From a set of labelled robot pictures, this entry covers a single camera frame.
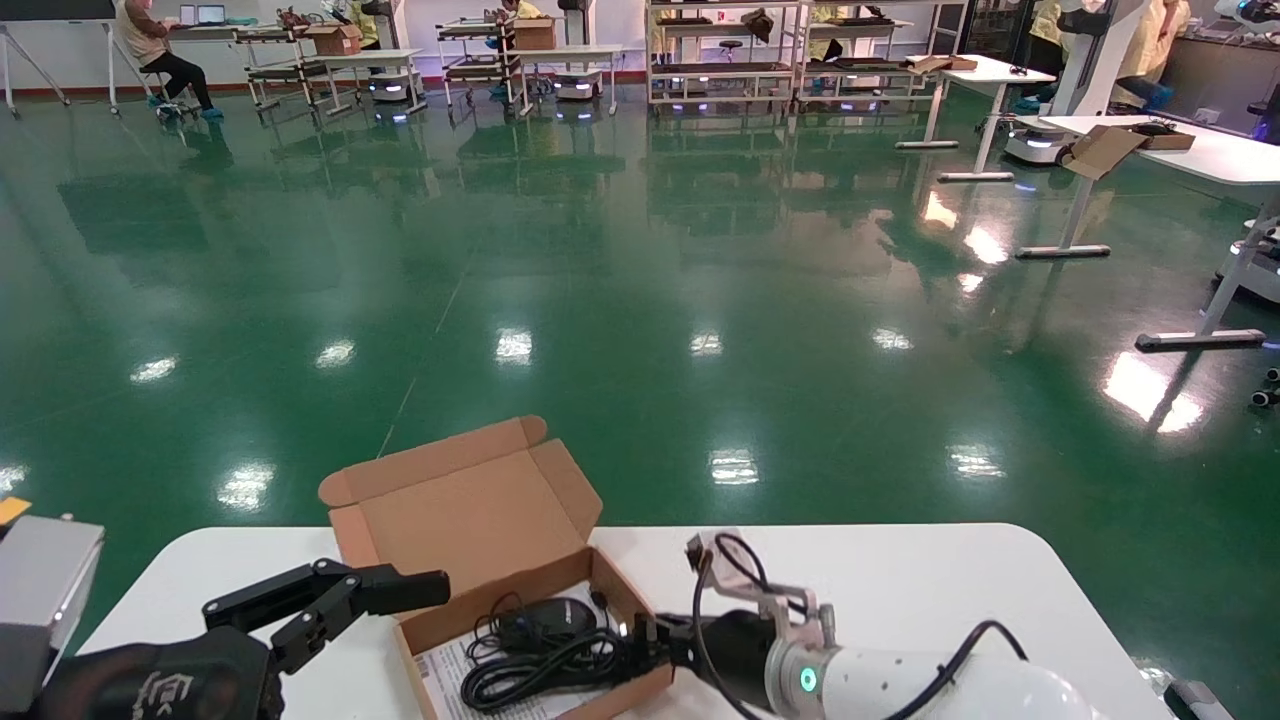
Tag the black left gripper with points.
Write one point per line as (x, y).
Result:
(160, 680)

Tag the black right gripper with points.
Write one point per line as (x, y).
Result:
(730, 655)

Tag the brown cardboard box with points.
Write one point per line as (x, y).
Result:
(535, 35)
(470, 520)
(335, 40)

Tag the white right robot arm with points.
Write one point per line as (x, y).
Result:
(900, 685)

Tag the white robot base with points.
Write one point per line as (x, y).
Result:
(1255, 265)

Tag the white grey robot base part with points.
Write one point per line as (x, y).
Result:
(1195, 703)

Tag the white paper manual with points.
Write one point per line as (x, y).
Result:
(445, 680)

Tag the black computer mouse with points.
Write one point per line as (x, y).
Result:
(555, 620)

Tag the white mobile robot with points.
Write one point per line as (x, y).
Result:
(578, 86)
(388, 88)

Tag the metal rack cart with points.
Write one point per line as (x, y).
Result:
(280, 72)
(475, 68)

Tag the small white table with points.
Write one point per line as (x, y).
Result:
(370, 58)
(570, 52)

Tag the black wheeled stool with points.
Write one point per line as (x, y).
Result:
(172, 108)

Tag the person in yellow coat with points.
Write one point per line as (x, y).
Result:
(525, 10)
(1155, 45)
(1045, 25)
(360, 12)

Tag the white shelving rack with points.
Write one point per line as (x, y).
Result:
(870, 65)
(720, 68)

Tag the white desk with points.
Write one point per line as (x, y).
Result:
(205, 33)

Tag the seated person beige shirt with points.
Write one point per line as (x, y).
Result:
(150, 40)

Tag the black round stool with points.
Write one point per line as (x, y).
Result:
(733, 45)

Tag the brown bag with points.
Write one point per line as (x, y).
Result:
(758, 24)

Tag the flat cardboard piece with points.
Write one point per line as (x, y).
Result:
(940, 64)

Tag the black caster wheels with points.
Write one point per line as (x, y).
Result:
(1265, 398)

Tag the white table with T-legs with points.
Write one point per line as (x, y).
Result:
(1000, 70)

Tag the black board on stand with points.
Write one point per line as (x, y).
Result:
(50, 8)

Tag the tall white robot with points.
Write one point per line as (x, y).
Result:
(1085, 60)

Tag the large white table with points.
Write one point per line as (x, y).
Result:
(1220, 155)

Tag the dark counter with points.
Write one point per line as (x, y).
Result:
(1225, 80)

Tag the white robot head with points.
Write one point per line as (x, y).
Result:
(1255, 10)

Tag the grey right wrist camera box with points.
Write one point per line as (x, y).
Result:
(790, 615)

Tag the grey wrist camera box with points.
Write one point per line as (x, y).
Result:
(45, 590)
(790, 615)

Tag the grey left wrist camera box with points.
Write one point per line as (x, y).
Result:
(45, 590)

